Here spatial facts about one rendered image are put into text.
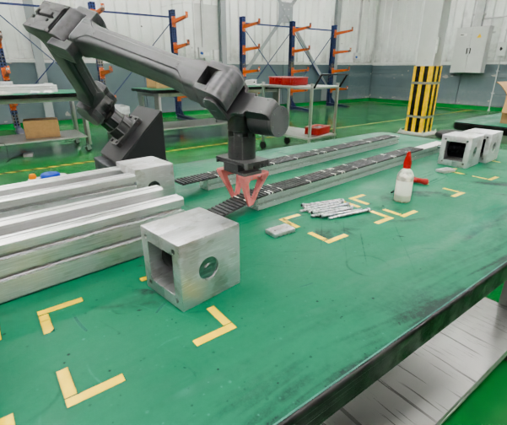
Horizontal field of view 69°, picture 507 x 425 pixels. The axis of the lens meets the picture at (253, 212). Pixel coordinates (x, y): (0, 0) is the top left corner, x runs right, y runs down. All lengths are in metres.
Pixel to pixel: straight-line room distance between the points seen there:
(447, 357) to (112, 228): 1.11
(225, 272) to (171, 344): 0.13
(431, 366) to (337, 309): 0.85
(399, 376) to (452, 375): 0.16
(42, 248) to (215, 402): 0.33
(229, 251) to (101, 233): 0.20
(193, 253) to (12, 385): 0.22
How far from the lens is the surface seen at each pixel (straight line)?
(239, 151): 0.74
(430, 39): 6.99
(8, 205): 0.75
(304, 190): 0.91
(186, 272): 0.47
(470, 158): 1.33
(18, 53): 8.34
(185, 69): 0.73
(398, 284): 0.58
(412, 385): 1.26
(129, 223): 0.62
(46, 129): 5.60
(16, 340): 0.52
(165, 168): 0.83
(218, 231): 0.48
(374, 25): 13.91
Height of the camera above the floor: 1.07
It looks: 22 degrees down
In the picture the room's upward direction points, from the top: straight up
